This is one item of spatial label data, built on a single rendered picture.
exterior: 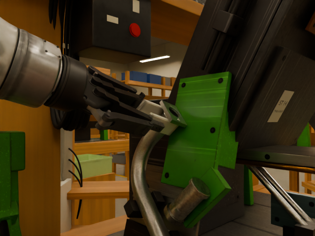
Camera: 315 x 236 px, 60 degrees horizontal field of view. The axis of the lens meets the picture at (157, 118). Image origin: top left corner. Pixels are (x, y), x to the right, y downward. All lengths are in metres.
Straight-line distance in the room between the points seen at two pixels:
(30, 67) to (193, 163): 0.29
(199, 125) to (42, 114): 0.37
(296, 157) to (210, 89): 0.19
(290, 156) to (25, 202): 0.55
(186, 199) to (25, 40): 0.31
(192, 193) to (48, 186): 0.38
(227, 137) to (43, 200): 0.44
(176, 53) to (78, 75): 11.85
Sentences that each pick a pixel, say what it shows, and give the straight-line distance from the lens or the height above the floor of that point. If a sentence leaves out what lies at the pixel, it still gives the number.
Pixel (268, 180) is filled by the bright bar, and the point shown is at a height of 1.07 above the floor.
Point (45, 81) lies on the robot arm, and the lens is 0.36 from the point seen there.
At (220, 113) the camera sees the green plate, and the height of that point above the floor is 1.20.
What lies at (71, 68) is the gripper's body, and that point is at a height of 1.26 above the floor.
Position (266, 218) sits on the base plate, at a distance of 0.91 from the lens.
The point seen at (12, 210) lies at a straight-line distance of 0.51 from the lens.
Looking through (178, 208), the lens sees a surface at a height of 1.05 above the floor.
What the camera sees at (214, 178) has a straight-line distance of 0.45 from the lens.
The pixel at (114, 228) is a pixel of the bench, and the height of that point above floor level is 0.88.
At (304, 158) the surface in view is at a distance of 0.52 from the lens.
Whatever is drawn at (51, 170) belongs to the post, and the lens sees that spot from 0.69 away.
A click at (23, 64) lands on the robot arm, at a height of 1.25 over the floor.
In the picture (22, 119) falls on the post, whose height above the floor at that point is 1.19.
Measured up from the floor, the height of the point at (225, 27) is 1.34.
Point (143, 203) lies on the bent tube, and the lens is 0.51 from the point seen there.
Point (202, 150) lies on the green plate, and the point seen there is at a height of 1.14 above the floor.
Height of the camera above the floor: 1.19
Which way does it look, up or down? level
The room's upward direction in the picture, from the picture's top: straight up
